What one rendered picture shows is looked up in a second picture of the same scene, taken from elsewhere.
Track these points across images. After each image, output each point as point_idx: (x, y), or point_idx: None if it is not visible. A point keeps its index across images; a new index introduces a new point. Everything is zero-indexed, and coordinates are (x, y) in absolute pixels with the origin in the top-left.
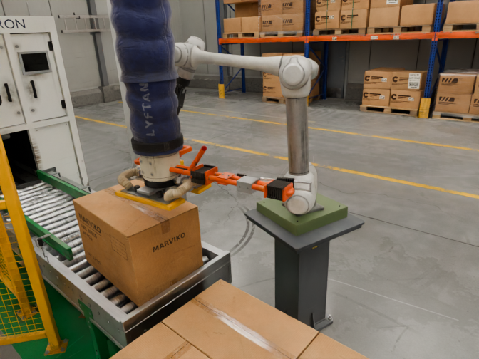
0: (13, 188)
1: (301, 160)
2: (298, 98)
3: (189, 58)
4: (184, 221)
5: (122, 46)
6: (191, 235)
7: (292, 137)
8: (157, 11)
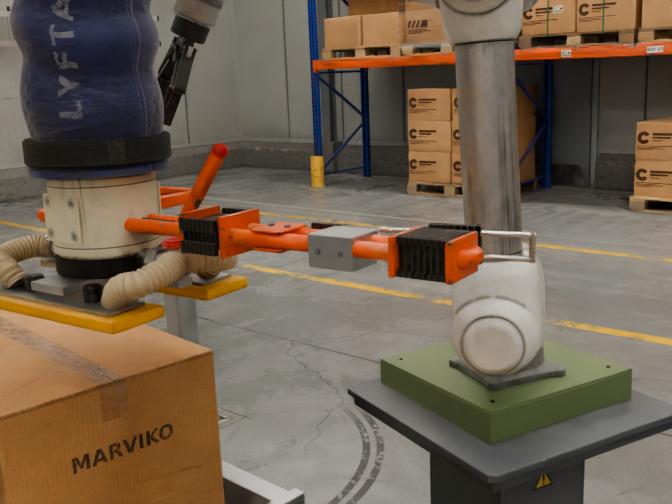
0: None
1: (502, 218)
2: (489, 42)
3: None
4: (173, 389)
5: None
6: (191, 434)
7: (475, 153)
8: None
